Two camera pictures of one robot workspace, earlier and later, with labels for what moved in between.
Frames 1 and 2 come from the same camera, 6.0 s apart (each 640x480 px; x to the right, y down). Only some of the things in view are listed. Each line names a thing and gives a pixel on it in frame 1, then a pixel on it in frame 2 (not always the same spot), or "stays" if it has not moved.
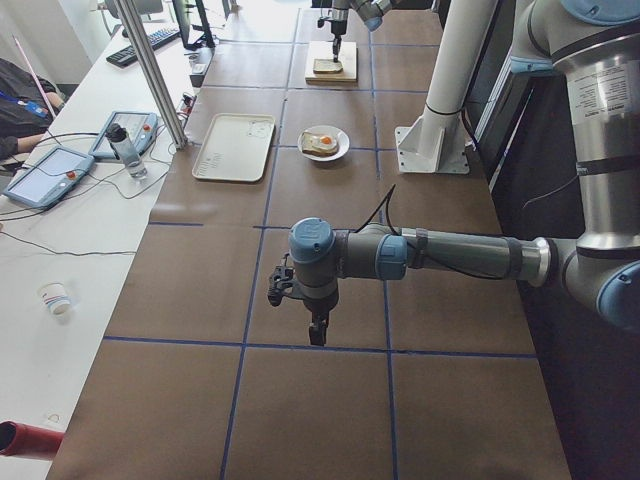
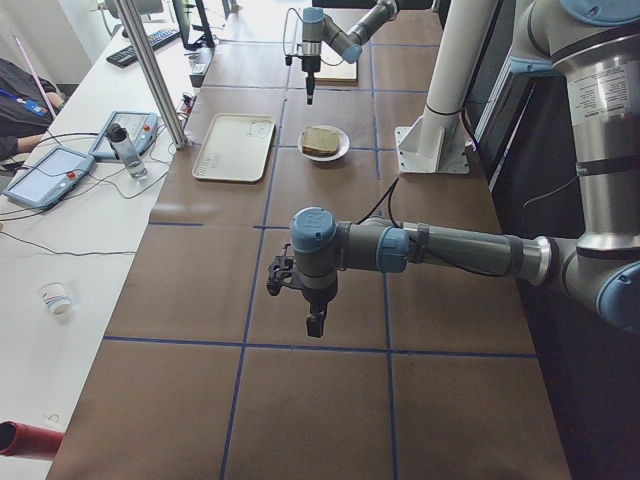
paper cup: (56, 296) stays
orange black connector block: (186, 107) stays
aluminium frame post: (153, 74) stays
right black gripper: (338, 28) to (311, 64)
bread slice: (327, 66) to (319, 141)
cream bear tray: (235, 147) stays
